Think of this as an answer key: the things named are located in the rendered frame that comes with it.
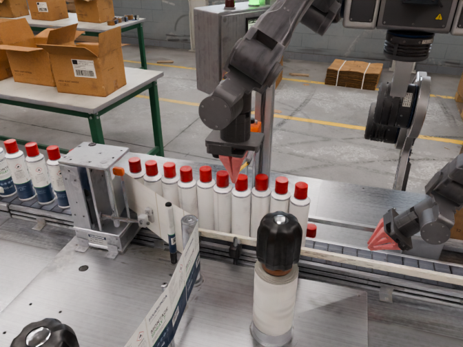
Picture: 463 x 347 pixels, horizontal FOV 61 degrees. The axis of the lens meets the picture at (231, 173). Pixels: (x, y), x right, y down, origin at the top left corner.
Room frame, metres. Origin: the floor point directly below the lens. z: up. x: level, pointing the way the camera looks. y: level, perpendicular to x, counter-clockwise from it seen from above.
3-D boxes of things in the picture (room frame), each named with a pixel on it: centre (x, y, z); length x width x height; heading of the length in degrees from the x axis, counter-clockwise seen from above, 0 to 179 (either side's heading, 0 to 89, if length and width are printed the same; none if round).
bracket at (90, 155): (0.87, 0.34, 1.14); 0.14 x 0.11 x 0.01; 74
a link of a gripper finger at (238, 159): (0.67, 0.00, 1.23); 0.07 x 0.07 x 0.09; 74
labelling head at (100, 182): (0.87, 0.34, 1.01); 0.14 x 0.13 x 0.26; 74
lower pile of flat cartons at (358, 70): (5.06, -1.60, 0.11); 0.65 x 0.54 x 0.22; 66
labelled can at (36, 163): (1.04, 0.59, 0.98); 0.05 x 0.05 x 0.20
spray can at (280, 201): (0.84, -0.13, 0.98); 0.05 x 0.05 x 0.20
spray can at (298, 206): (0.82, -0.17, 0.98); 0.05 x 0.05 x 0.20
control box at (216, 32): (0.96, -0.01, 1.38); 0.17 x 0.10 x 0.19; 129
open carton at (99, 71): (2.48, 0.89, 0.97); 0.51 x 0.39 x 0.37; 164
